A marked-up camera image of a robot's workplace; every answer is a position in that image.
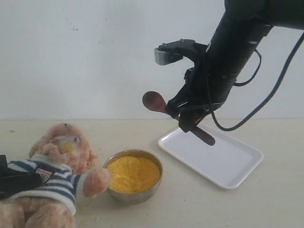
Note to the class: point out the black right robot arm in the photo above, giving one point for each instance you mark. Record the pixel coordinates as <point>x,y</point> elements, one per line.
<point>217,65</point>

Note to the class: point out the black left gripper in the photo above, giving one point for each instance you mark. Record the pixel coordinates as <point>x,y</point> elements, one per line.
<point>15,182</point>

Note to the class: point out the yellow millet grains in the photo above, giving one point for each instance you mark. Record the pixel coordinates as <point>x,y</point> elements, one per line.
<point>133,174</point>

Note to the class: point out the beige teddy bear striped sweater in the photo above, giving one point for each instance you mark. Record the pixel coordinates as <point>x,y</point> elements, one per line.
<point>64,160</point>

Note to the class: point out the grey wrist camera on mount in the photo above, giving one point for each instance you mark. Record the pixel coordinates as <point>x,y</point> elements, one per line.
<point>168,53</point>

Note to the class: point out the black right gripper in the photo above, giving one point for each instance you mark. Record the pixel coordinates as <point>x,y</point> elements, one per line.
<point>193,105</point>

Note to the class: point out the steel bowl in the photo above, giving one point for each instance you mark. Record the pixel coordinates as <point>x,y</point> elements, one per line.
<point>135,198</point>

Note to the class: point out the white rectangular plastic tray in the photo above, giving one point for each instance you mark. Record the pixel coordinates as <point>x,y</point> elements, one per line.
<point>227,163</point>

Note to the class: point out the dark brown wooden spoon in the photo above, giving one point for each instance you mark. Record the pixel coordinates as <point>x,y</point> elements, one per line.
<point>155,102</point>

